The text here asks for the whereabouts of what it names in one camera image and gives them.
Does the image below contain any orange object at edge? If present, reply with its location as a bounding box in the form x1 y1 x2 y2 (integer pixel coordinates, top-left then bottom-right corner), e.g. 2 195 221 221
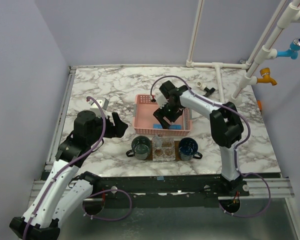
257 100 262 111

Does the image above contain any blue tap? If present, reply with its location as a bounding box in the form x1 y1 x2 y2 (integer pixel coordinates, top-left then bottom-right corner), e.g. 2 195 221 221
276 37 300 60

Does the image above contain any dark green mug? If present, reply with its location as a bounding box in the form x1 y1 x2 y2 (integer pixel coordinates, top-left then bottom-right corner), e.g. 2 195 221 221
126 135 152 160

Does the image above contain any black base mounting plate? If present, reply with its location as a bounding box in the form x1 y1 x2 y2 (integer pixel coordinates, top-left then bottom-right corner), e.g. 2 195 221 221
76 171 250 211

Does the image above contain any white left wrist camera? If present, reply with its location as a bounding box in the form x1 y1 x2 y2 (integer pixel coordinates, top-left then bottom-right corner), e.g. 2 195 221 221
88 97 109 113

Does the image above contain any clear textured acrylic holder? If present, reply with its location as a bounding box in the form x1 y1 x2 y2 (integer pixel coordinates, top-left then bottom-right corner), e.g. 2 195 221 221
152 136 176 162

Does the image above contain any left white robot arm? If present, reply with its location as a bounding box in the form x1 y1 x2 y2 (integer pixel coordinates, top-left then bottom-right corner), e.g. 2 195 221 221
9 110 128 240

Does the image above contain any dark blue mug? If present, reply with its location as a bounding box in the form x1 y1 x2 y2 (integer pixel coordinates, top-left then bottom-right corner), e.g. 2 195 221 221
178 137 203 161

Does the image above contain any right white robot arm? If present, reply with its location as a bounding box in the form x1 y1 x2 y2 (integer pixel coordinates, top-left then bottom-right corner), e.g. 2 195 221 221
150 80 244 196

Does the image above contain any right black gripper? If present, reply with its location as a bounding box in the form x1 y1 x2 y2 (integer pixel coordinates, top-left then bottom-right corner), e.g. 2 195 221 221
153 101 182 132

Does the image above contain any aluminium rail frame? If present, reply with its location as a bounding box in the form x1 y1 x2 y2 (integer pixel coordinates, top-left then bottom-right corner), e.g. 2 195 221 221
28 66 76 206

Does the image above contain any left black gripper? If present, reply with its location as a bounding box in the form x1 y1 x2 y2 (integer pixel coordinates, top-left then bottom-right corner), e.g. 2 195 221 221
88 111 129 146

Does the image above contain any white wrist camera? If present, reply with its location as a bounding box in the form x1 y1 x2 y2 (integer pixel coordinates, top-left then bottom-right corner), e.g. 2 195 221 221
88 97 109 113
153 93 168 109

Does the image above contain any brown wooden oval tray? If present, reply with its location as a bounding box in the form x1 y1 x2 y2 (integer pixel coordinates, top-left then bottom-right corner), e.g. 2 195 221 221
146 140 181 162

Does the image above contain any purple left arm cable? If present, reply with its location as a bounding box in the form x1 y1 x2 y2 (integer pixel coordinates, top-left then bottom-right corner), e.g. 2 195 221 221
22 96 133 240

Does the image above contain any yellow tap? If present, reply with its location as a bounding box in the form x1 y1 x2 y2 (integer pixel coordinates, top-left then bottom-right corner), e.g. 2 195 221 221
257 67 278 86

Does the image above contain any blue toothpaste tube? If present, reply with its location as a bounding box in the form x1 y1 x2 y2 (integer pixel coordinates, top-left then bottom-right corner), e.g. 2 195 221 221
152 123 183 131

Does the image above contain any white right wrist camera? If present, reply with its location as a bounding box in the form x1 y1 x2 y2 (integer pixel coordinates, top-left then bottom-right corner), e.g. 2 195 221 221
153 93 168 109

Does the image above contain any pink plastic basket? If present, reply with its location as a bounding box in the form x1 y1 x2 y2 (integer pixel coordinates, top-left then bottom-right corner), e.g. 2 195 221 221
132 94 192 137

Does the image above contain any black valve handle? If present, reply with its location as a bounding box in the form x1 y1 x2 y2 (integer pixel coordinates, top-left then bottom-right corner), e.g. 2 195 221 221
204 87 216 98

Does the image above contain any white pvc pipe frame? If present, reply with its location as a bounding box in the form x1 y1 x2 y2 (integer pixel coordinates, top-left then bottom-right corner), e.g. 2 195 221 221
185 0 300 100

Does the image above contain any white pipe end cap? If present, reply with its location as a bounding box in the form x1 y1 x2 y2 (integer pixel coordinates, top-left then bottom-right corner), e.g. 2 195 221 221
196 81 207 91

